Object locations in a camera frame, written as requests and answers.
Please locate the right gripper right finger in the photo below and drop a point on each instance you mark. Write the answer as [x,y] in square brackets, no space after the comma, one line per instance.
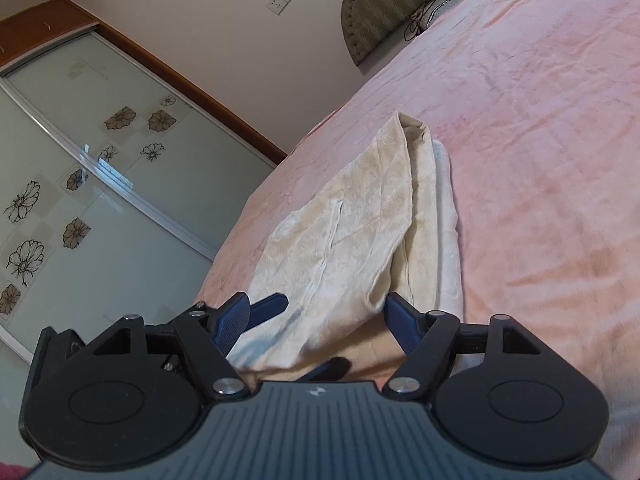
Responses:
[427,339]

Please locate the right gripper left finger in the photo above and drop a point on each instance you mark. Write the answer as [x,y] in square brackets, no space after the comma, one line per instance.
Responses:
[205,337]

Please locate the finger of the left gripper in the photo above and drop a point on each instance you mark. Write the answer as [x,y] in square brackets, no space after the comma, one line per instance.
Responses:
[264,310]
[333,369]

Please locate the cream white pants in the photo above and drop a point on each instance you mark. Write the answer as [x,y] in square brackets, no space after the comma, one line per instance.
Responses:
[385,223]

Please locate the sliding glass wardrobe door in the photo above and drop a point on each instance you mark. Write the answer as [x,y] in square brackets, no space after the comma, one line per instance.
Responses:
[117,191]

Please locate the pink bed blanket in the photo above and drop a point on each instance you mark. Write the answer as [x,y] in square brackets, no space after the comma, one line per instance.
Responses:
[537,105]

